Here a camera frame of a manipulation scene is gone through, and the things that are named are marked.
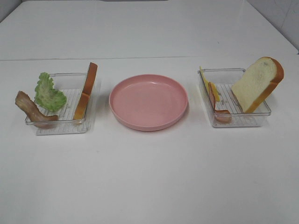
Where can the yellow cheese slice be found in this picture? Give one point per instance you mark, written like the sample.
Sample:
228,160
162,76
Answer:
213,87

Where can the bread slice from tray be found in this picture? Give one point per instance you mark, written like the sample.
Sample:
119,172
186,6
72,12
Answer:
86,92

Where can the green lettuce leaf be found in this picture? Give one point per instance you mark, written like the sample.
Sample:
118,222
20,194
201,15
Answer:
47,96

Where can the dark brown bacon strip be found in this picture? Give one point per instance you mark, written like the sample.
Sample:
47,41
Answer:
24,102

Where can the pink round plate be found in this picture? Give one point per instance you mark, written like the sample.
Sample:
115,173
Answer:
148,102

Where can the right clear plastic tray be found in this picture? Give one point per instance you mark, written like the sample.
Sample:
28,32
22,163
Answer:
227,112

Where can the clear plastic tray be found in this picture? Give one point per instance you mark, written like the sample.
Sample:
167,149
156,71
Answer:
227,112
71,84

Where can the left clear plastic tray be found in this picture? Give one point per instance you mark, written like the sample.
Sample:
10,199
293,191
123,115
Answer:
71,84

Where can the bread slice in right tray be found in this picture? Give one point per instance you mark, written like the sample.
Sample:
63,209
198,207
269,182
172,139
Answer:
257,83

